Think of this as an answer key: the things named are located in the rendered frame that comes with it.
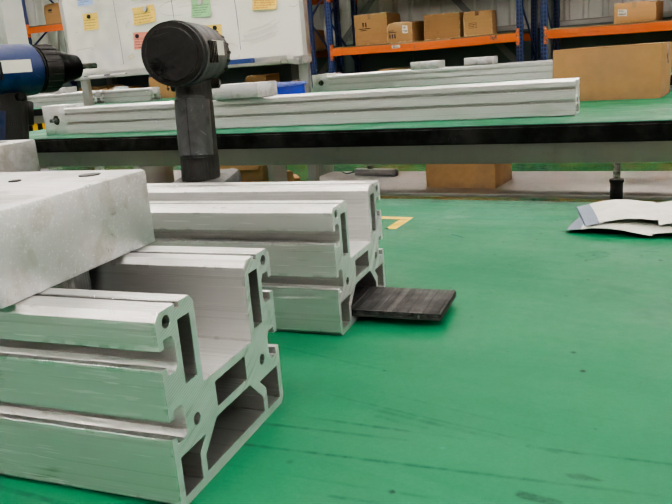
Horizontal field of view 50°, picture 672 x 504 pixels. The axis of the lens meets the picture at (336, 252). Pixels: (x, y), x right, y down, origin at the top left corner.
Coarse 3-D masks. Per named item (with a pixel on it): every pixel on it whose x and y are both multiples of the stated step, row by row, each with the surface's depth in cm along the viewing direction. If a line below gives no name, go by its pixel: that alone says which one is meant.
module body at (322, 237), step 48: (192, 192) 56; (240, 192) 54; (288, 192) 53; (336, 192) 52; (192, 240) 49; (240, 240) 48; (288, 240) 47; (336, 240) 46; (288, 288) 47; (336, 288) 46
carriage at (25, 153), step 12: (0, 144) 61; (12, 144) 62; (24, 144) 63; (0, 156) 60; (12, 156) 62; (24, 156) 63; (36, 156) 64; (0, 168) 60; (12, 168) 62; (24, 168) 63; (36, 168) 64
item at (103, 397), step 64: (128, 256) 36; (192, 256) 35; (256, 256) 35; (0, 320) 30; (64, 320) 29; (128, 320) 28; (192, 320) 30; (256, 320) 36; (0, 384) 31; (64, 384) 30; (128, 384) 29; (192, 384) 30; (256, 384) 35; (0, 448) 32; (64, 448) 31; (128, 448) 29; (192, 448) 31
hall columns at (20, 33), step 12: (0, 0) 773; (12, 0) 786; (0, 12) 795; (12, 12) 787; (0, 24) 800; (12, 24) 788; (24, 24) 802; (0, 36) 804; (12, 36) 789; (24, 36) 803
